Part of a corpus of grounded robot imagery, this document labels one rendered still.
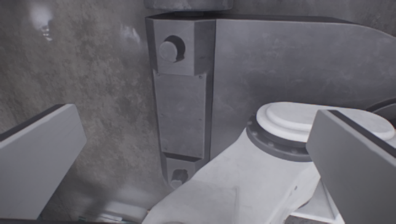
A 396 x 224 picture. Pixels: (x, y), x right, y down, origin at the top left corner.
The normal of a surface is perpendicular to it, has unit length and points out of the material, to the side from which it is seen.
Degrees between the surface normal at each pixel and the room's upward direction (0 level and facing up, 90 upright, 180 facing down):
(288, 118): 90
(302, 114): 90
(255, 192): 90
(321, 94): 0
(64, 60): 0
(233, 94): 0
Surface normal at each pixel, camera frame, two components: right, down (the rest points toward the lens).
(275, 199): 0.00, -0.87
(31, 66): -0.23, 0.48
